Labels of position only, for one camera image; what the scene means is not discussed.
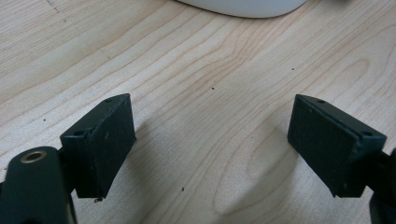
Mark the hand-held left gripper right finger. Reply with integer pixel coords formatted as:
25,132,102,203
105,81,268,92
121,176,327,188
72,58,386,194
287,93,388,199

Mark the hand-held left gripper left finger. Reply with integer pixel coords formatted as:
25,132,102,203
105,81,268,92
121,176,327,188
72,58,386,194
59,92,137,199

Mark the white and blue trash bin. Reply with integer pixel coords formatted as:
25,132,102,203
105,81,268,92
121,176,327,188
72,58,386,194
177,0,309,19

